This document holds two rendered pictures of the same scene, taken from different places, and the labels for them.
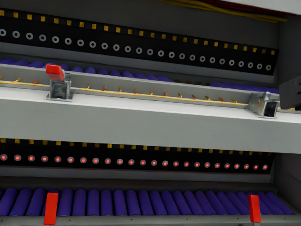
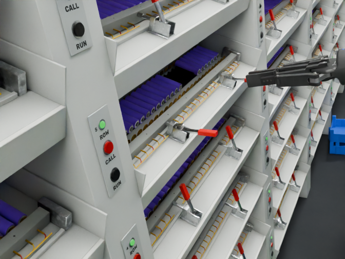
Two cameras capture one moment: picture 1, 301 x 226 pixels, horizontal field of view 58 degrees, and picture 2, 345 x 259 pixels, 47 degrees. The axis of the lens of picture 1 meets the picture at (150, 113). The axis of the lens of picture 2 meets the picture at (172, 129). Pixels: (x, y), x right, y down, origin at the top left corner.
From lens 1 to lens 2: 0.72 m
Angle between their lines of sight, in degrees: 53
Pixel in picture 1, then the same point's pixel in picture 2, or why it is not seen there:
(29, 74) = (155, 133)
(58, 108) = (189, 144)
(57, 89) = (172, 133)
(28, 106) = (183, 152)
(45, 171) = not seen: hidden behind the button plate
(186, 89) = (200, 90)
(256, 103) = (227, 81)
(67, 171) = not seen: hidden behind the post
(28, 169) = not seen: hidden behind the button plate
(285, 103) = (250, 85)
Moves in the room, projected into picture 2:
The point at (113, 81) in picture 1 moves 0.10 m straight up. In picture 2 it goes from (180, 109) to (173, 62)
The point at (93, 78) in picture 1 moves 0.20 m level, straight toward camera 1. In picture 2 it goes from (175, 114) to (275, 122)
